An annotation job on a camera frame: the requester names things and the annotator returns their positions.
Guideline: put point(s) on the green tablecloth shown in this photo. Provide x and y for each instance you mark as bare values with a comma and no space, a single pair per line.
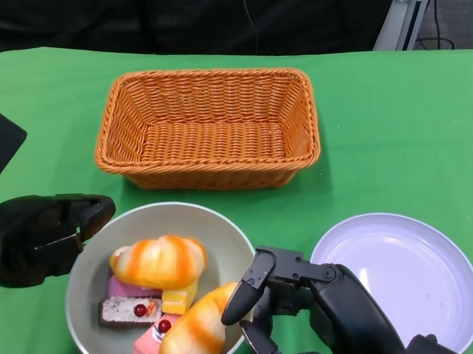
375,141

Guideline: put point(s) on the orange striped bread roll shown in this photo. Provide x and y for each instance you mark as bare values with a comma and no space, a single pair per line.
158,261
195,330

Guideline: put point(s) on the magenta cake with cherry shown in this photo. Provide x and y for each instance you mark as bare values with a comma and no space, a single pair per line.
124,289

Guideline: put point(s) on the black backdrop cloth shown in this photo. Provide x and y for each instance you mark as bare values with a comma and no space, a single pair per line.
99,18

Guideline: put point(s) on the grey-green bowl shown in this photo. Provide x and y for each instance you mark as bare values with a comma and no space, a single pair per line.
164,222

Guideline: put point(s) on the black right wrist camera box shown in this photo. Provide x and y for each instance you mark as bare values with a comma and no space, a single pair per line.
440,346

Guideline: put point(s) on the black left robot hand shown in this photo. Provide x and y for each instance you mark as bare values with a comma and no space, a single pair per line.
29,238

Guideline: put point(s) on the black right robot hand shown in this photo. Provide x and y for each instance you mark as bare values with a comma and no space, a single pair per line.
342,317

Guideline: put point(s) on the yellow layered cake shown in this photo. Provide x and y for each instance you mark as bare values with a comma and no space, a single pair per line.
176,301

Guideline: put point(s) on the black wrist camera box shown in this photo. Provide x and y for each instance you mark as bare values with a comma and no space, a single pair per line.
2,146
440,346

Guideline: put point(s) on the light pink layered cake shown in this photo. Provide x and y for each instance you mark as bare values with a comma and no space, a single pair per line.
147,347

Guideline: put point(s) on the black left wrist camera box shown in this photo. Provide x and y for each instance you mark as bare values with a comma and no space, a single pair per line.
2,146

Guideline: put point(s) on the chocolate cake with cherry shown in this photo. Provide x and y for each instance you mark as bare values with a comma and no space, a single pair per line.
120,311

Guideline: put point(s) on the orange wicker basket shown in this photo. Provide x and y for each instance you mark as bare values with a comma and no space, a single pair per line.
212,143

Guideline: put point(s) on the aluminium frame stand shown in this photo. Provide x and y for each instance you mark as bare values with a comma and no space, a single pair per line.
396,24

